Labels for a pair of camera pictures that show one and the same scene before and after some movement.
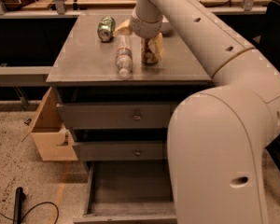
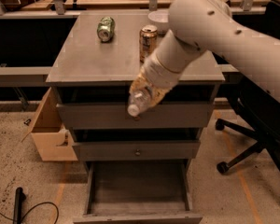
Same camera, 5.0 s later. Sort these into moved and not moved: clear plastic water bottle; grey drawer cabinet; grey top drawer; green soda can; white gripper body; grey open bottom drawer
Moved: clear plastic water bottle; white gripper body
Not moved: grey top drawer; grey open bottom drawer; green soda can; grey drawer cabinet
